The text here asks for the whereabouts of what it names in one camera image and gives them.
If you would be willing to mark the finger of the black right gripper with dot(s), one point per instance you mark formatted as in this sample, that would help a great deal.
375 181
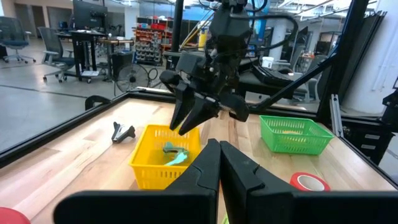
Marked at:
202 109
182 105

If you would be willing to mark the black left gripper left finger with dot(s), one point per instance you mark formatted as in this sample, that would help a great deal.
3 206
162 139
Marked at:
192 205

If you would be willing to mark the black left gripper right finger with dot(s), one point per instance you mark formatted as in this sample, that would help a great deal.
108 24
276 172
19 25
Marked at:
248 202

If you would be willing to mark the teal staple remover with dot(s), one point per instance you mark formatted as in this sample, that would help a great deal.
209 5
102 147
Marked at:
178 159
172 147

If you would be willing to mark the red tape roll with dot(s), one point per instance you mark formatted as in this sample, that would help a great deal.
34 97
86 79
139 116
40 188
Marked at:
295 182

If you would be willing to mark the black staple remover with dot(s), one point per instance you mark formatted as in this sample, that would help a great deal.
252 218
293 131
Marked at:
119 133

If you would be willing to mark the black keyboard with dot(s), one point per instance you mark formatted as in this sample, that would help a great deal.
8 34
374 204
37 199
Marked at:
270 76

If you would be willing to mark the white cup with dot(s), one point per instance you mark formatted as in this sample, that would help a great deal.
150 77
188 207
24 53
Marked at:
268 62

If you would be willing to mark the yellow container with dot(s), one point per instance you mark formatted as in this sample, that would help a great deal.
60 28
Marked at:
202 39

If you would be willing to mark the black floor fan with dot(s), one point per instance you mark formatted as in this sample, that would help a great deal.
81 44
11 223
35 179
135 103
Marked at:
133 77

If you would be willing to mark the yellow plastic basket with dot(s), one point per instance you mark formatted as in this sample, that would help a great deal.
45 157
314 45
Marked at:
146 168

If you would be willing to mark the red parts bin shelf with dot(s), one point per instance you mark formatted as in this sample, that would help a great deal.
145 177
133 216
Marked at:
149 49

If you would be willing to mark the black vertical pole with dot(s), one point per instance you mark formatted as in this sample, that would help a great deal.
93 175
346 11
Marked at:
177 25

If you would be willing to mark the green plastic basket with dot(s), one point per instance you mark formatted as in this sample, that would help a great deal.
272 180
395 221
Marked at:
295 146

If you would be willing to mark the black box cabinet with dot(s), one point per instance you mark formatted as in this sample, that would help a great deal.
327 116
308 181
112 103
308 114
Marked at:
121 59

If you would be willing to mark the black table clamp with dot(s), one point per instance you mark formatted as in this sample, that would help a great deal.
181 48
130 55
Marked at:
96 100

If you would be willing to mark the wooden top desk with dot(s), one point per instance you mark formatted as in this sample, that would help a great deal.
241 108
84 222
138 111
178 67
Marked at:
115 41

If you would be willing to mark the black standing desk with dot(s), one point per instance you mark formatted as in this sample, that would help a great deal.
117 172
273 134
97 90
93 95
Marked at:
84 33

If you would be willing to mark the black computer monitor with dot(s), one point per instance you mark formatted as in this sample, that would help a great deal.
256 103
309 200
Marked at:
90 15

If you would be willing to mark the black drawer cabinet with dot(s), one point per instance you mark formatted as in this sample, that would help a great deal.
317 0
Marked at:
363 141

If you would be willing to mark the grey mesh office chair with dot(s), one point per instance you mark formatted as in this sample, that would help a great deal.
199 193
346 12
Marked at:
51 40

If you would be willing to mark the dark blue office chair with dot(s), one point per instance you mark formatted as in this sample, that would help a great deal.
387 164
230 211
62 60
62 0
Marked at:
14 31

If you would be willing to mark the red desk lamp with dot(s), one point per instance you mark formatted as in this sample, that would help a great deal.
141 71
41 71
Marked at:
9 217

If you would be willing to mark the silver metal bracket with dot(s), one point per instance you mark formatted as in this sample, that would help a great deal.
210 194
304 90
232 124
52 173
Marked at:
335 116

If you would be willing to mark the black aluminium rig frame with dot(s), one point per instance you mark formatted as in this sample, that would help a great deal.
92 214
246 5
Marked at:
62 127

